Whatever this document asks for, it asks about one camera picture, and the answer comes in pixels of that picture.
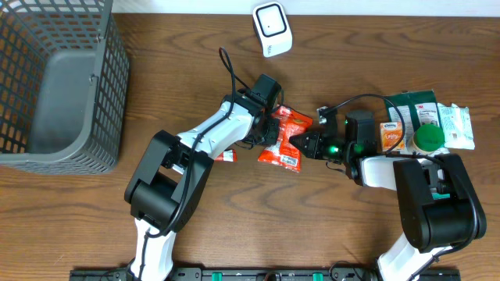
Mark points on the white barcode scanner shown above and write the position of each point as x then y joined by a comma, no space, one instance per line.
272,28

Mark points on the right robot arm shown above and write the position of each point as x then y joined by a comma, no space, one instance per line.
439,209

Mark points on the grey plastic mesh basket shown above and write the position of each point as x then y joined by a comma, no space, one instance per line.
64,79

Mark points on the red snack bag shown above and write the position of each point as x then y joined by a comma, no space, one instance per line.
283,153

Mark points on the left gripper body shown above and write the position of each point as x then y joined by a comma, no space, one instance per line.
269,136

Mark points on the green-lid seasoning jar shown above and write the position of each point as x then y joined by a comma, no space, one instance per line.
427,139

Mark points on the small orange packet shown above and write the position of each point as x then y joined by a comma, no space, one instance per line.
390,134

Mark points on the teal tissue packet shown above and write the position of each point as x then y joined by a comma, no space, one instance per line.
457,126

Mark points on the green 3M product package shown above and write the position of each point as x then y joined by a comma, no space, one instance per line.
414,109

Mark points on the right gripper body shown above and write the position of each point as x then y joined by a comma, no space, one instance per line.
330,148

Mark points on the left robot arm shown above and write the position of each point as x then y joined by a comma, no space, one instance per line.
167,185

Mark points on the red stick packet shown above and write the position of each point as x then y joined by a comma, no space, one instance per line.
228,155

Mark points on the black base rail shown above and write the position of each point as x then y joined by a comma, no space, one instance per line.
196,274

